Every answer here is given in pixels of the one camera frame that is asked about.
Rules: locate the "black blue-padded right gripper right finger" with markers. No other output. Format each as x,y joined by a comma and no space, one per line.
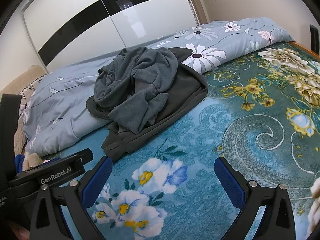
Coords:
248,196

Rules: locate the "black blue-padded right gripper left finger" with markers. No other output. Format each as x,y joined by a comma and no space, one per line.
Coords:
48,221

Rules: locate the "grey sweatshirt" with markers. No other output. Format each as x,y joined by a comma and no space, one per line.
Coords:
133,87

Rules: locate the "beige plush toy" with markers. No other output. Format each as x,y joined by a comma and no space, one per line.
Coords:
31,160

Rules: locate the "light blue floral quilt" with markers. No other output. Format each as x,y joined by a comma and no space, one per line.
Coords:
56,116

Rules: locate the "beige patterned headboard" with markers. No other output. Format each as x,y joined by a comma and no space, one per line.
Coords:
14,98

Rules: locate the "teal floral plush blanket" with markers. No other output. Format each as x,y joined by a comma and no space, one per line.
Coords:
261,113

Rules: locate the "dark green-black garment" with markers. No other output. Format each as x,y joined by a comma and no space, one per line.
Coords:
188,89

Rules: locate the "white black-striped wardrobe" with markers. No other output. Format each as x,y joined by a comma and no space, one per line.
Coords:
63,32

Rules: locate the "orange wooden bed frame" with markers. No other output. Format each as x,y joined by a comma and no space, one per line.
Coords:
312,53

